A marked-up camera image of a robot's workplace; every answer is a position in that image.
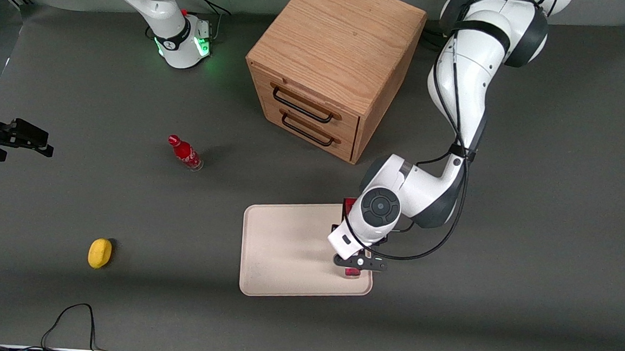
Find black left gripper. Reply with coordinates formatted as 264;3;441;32
331;222;392;248

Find red cookie box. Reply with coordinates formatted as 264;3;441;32
338;197;367;280

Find beige plastic tray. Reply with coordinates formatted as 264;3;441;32
237;198;378;304

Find wooden drawer front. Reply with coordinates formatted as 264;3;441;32
259;99;359;164
249;66;364;142

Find yellow lemon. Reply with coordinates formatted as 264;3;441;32
87;237;114;270

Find red cola bottle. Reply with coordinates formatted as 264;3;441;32
166;134;206;173

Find wooden drawer cabinet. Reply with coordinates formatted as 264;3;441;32
239;0;429;169

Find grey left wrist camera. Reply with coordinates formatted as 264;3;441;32
332;254;389;274

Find black drawer handle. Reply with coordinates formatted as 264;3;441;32
279;110;343;148
270;82;344;125

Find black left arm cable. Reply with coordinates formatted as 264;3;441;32
340;0;555;270

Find black looped table cable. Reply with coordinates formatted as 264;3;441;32
40;301;121;351

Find black left base cables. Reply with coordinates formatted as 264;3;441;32
421;26;453;51

